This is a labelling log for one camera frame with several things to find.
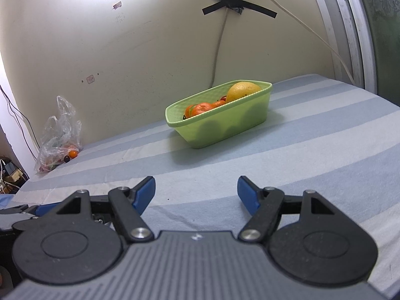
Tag yellow grapefruit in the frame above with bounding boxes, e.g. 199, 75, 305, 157
225, 81, 262, 103

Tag black tape cross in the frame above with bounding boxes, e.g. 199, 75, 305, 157
200, 0, 282, 20

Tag tan power adapter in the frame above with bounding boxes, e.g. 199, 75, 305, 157
5, 168, 25, 182

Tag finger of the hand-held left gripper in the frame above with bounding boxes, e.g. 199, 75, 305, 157
0, 203, 60, 217

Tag grey cable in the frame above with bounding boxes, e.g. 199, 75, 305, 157
207, 6, 231, 89

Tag green plastic basket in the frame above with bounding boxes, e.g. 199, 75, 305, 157
165, 80, 273, 150

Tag clear plastic bag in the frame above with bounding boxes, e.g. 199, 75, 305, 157
34, 95, 83, 173

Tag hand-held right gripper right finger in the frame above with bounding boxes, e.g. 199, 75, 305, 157
236, 175, 341, 243

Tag white window frame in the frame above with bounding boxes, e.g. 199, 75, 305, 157
307, 0, 379, 96

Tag striped bed sheet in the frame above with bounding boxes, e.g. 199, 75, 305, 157
0, 74, 400, 300

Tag black cable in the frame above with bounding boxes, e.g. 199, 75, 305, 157
7, 101, 36, 161
0, 84, 41, 151

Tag white cable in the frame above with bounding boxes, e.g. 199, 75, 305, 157
234, 0, 356, 86

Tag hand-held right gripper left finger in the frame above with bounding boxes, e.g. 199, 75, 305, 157
56, 176, 156, 244

